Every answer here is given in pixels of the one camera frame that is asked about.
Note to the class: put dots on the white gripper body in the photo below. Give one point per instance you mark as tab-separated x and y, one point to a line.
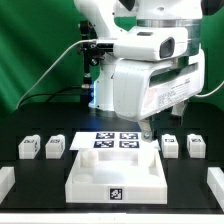
142	89

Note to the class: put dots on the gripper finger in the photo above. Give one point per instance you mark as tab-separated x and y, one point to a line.
146	131
177	113

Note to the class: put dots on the white square tabletop part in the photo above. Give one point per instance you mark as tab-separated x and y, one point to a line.
117	176

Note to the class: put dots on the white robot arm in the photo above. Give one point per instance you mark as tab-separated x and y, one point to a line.
113	19

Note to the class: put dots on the white sheet with tags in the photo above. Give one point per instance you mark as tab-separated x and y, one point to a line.
111	140

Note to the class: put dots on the white right obstacle block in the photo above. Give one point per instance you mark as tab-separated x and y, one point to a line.
215	180

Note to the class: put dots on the white obstacle block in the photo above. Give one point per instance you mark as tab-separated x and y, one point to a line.
215	180
7	180

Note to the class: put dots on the white left obstacle block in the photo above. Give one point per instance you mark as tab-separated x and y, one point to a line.
7	180

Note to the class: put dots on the black camera on stand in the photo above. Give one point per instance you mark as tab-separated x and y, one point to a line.
93	51

